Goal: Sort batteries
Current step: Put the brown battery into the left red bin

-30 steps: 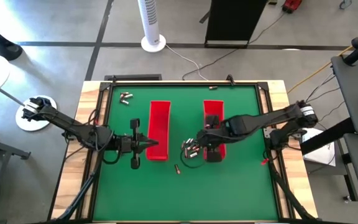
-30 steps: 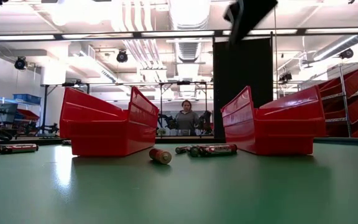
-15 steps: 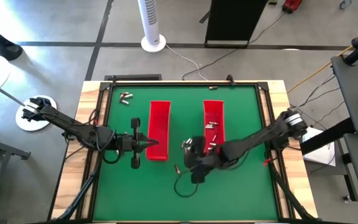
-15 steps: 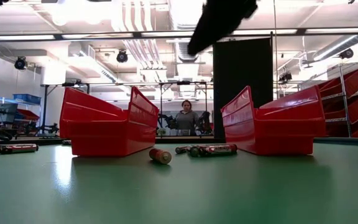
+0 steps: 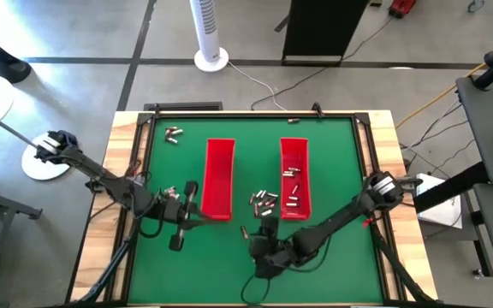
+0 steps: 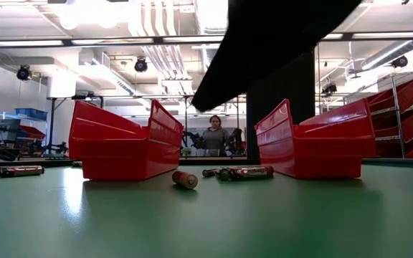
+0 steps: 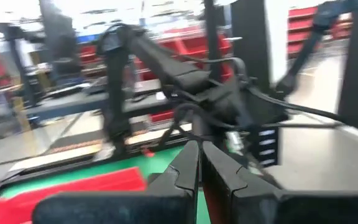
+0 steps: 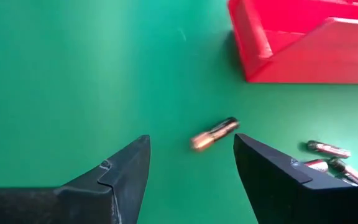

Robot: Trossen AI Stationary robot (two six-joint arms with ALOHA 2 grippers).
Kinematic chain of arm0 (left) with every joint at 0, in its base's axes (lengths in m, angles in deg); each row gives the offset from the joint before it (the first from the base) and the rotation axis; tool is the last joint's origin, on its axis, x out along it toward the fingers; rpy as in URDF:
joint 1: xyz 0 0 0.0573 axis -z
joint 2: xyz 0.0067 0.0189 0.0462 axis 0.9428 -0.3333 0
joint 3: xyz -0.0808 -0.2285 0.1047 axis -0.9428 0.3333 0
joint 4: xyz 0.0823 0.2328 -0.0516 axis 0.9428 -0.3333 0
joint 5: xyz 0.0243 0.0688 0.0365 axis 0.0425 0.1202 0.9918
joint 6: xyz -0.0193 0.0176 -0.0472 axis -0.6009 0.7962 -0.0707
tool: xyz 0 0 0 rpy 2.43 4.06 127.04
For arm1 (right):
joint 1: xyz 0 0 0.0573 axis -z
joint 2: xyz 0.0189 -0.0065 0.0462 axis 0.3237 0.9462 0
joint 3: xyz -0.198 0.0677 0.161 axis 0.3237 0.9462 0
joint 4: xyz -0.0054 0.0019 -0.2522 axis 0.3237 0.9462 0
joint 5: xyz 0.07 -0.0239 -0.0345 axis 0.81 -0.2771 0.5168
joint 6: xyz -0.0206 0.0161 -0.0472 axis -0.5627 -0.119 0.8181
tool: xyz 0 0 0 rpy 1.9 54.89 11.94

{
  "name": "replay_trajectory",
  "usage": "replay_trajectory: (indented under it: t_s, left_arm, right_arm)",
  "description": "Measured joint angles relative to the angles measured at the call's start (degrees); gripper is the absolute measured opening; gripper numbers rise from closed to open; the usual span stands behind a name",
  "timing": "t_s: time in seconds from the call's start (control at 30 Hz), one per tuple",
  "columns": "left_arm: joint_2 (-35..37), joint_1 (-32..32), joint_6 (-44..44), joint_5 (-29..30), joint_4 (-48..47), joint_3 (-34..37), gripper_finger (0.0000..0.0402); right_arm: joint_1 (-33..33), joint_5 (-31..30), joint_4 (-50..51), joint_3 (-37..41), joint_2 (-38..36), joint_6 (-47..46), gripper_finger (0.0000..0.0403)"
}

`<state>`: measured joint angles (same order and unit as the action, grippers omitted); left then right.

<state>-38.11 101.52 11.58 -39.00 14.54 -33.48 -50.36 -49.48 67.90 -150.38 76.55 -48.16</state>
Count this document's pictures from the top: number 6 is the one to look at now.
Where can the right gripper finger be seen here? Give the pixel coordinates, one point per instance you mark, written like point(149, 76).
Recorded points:
point(228, 79)

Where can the copper-top Duracell battery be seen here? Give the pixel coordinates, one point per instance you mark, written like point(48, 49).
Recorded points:
point(223, 174)
point(185, 180)

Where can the red plastic bin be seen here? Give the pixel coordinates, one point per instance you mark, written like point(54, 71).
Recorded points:
point(330, 154)
point(120, 154)

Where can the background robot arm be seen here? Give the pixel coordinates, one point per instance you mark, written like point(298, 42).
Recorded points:
point(237, 141)

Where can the person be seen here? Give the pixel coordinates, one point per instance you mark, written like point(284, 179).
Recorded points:
point(215, 138)

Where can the thin vertical metal pole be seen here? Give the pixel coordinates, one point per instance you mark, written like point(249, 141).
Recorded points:
point(317, 79)

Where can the black partition panel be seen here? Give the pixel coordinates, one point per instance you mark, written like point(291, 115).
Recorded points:
point(292, 93)

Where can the white ceiling pipe bundle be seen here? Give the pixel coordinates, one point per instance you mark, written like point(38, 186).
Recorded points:
point(163, 61)

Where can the green table mat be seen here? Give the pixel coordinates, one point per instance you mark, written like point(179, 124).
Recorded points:
point(206, 222)

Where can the red storage bin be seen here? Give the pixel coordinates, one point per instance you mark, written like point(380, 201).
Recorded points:
point(32, 132)

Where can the background equipment cart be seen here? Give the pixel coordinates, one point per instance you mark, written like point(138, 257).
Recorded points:
point(7, 125)

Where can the black frame crossbar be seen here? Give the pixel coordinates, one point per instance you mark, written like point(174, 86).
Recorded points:
point(347, 36)

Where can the grey slanted ceiling duct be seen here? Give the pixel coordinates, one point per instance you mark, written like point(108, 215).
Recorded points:
point(389, 53)

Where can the background black frame workstation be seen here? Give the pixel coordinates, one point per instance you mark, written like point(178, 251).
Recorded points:
point(51, 122)

